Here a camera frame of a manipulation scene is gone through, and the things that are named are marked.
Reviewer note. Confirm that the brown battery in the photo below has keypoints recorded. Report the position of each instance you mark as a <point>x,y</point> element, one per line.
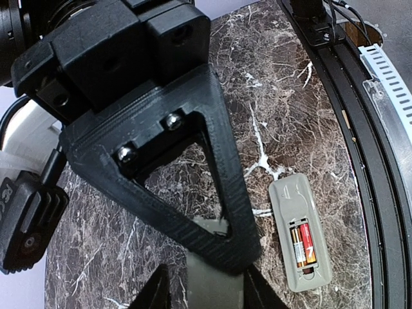
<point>298,247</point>

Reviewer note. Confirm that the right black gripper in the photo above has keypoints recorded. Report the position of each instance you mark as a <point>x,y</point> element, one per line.
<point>88,54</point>

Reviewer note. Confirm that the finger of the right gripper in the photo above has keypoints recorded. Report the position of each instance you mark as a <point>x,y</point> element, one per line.
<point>156,175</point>

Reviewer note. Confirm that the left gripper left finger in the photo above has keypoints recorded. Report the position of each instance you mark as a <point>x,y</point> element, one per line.
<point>155,293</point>

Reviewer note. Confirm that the white remote control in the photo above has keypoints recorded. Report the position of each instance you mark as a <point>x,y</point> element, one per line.
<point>293,204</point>

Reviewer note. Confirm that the black front rail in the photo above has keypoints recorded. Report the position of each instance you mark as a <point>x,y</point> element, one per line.
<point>378,144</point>

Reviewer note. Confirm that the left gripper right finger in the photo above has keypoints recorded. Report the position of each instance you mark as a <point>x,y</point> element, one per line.
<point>258,293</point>

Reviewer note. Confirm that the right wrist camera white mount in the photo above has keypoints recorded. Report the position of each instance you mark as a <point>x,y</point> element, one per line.
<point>32,203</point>

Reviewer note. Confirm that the grey battery cover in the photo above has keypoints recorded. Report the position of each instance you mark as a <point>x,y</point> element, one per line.
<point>208,287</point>

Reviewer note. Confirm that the white slotted cable duct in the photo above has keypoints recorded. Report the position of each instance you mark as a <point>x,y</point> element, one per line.
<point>383,69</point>

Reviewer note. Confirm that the red battery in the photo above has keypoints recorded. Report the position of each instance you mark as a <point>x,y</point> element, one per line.
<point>308,244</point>

